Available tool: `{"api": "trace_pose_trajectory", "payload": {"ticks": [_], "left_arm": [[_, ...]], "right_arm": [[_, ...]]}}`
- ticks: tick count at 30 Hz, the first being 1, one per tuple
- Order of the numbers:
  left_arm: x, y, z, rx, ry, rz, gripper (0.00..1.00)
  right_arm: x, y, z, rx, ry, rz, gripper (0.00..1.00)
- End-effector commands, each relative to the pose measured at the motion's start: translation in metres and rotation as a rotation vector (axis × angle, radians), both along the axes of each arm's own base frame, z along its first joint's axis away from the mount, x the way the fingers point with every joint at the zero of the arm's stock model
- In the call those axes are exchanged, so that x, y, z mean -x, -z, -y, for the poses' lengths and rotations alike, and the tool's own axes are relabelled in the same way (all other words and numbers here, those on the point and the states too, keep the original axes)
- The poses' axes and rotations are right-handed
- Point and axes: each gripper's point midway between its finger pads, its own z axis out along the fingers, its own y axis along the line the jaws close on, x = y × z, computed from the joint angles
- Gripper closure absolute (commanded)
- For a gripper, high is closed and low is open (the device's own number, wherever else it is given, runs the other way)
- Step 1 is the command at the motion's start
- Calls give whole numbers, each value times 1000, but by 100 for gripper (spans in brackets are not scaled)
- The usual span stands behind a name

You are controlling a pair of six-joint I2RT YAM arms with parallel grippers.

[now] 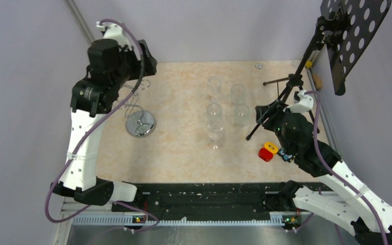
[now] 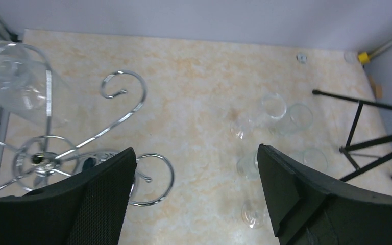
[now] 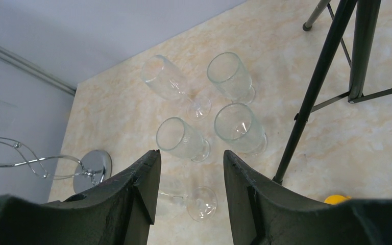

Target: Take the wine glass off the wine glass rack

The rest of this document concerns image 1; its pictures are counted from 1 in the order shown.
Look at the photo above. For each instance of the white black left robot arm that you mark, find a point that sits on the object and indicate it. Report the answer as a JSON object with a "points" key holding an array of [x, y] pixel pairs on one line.
{"points": [[110, 67]]}

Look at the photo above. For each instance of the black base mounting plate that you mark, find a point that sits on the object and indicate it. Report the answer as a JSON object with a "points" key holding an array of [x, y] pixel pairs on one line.
{"points": [[203, 202]]}

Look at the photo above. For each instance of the cut pattern stemmed glass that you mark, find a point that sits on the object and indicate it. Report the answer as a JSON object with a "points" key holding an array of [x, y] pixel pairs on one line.
{"points": [[237, 94], [241, 115]]}

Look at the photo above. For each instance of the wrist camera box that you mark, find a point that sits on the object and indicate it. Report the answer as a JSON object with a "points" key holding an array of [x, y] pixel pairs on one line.
{"points": [[303, 104], [113, 31]]}

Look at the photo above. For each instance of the black perforated stand plate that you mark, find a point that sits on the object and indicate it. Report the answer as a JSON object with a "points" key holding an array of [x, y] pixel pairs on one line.
{"points": [[352, 26]]}

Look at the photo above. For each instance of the aluminium corner frame post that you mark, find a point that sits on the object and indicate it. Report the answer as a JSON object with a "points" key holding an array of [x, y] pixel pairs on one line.
{"points": [[79, 20]]}

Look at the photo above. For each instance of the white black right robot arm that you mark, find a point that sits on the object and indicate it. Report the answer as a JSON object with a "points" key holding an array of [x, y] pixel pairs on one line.
{"points": [[362, 213]]}

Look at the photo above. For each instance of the blue toy robot block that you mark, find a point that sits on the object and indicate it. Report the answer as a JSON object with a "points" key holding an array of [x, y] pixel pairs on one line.
{"points": [[284, 156]]}

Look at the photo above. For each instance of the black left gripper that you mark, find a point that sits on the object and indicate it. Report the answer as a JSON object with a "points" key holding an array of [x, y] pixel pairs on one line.
{"points": [[149, 62]]}

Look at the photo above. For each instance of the clear plain wine glass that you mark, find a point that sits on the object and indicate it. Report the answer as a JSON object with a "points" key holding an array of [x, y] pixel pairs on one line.
{"points": [[214, 87]]}

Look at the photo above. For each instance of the white cable duct strip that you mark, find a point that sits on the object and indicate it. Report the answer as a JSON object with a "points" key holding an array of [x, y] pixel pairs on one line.
{"points": [[130, 220]]}

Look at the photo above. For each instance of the chrome wine glass rack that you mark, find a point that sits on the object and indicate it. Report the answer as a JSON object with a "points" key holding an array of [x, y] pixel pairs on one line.
{"points": [[140, 123]]}

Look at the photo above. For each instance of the red toy block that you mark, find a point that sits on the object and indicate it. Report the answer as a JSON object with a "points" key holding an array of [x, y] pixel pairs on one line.
{"points": [[265, 155]]}

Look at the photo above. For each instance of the black tripod stand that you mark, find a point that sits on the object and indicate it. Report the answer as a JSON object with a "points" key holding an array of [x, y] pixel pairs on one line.
{"points": [[300, 77]]}

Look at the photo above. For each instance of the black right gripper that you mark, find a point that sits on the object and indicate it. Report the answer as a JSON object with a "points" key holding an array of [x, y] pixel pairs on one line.
{"points": [[271, 111]]}

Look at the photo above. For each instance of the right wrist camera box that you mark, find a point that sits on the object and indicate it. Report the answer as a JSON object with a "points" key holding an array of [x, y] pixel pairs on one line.
{"points": [[303, 104]]}

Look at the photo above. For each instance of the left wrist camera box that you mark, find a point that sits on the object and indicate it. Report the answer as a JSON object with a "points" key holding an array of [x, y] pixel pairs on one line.
{"points": [[113, 31]]}

